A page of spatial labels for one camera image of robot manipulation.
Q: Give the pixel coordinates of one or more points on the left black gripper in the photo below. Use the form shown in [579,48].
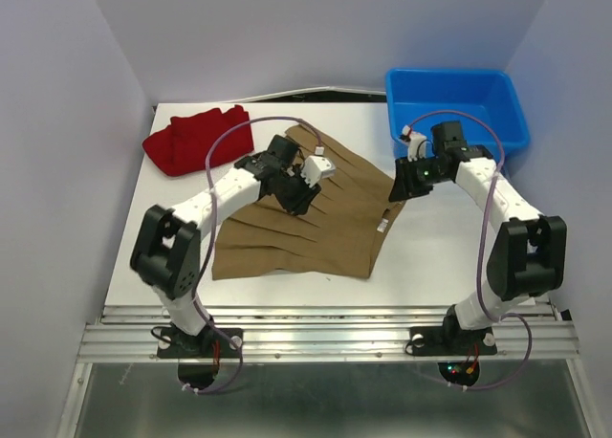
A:
[299,205]

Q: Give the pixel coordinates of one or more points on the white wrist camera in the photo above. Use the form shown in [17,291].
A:
[414,142]
[316,168]

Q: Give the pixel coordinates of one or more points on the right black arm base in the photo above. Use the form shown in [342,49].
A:
[449,340]

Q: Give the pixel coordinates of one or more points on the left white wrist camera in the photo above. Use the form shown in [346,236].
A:
[316,168]

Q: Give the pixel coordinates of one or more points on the tan skirt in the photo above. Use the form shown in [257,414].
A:
[342,232]

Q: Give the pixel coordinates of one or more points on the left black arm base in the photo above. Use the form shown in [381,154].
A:
[173,344]

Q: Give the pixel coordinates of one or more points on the blue plastic bin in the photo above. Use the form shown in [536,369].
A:
[424,97]

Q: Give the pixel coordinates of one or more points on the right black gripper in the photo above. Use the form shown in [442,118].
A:
[404,187]

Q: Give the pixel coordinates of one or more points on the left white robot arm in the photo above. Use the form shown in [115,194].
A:
[167,252]

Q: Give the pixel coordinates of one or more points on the red skirt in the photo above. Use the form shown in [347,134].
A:
[181,147]

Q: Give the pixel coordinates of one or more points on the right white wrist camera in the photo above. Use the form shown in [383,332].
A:
[414,142]

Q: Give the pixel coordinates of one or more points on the aluminium mounting rail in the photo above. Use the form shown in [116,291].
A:
[327,334]

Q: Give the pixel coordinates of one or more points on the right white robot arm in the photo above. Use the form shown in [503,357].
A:
[527,258]

